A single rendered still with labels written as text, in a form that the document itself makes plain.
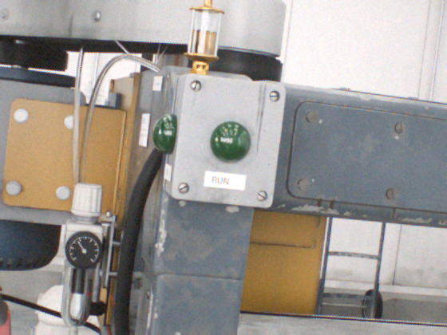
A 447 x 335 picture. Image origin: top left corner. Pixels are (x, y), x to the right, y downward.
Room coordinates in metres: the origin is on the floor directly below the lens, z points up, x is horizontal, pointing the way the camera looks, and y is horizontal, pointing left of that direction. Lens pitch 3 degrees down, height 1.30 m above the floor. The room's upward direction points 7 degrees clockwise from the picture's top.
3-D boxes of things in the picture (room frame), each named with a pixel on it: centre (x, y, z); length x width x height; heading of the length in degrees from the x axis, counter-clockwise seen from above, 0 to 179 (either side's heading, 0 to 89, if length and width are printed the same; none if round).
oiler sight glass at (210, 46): (0.72, 0.03, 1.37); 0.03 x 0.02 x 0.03; 102
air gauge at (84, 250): (0.86, 0.13, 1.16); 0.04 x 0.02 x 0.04; 102
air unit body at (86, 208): (0.88, 0.13, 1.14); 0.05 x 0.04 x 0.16; 12
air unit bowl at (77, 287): (0.89, 0.13, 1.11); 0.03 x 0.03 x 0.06
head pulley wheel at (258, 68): (0.85, 0.00, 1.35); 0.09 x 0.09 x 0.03
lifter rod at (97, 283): (0.94, 0.12, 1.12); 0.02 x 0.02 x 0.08; 12
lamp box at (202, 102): (0.66, 0.00, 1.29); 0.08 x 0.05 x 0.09; 102
